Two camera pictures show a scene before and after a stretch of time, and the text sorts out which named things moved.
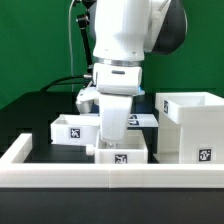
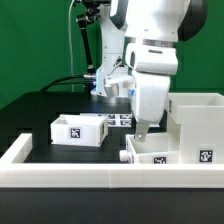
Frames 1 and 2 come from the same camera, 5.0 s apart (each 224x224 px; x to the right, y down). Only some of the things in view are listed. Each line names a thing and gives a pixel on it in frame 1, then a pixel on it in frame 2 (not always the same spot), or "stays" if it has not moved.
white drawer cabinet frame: x=190 y=128 stays
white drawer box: x=75 y=129 stays
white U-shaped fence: x=102 y=175 stays
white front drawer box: x=133 y=149 to x=151 y=151
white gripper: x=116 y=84 to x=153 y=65
